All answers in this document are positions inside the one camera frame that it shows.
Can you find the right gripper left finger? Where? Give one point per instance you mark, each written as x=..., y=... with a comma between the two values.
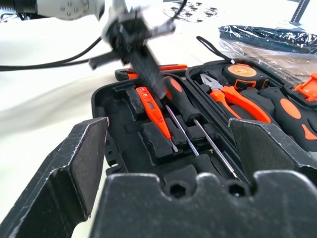
x=62, y=173

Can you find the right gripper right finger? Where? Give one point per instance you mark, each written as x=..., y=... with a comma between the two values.
x=267, y=148

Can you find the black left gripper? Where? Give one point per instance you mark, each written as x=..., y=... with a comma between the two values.
x=131, y=32

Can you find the black orange utility knife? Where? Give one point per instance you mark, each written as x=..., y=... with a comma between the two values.
x=121, y=74

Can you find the orange voltage tester pen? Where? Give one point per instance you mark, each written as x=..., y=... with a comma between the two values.
x=151, y=106

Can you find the long black orange screwdriver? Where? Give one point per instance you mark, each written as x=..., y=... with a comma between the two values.
x=180, y=99

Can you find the black tool case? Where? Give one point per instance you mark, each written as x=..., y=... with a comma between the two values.
x=153, y=138

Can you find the short black orange screwdriver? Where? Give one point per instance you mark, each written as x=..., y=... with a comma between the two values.
x=183, y=131

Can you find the black orange tape measure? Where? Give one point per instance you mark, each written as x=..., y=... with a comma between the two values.
x=241, y=72

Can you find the bagged tan material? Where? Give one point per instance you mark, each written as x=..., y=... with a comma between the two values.
x=284, y=63

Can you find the round perforated metal plate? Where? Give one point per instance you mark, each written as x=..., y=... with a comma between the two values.
x=198, y=15

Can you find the bagged dark blue cloth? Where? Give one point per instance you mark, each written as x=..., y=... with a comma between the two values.
x=260, y=37

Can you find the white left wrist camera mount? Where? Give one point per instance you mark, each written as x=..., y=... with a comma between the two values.
x=109, y=27

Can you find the dark grey window frame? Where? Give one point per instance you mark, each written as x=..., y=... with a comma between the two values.
x=298, y=12

